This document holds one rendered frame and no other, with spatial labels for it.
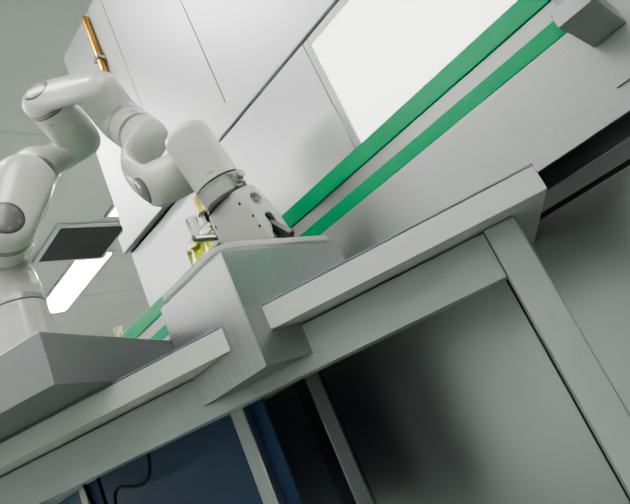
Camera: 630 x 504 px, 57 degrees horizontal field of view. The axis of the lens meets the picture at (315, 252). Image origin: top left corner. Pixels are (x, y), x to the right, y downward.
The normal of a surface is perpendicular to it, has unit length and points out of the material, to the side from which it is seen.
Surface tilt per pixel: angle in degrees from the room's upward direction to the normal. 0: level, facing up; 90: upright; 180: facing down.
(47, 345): 90
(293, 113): 90
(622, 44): 90
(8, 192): 83
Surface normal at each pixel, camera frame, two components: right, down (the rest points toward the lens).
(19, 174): 0.43, -0.51
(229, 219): -0.53, 0.28
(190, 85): -0.69, 0.07
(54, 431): -0.31, -0.17
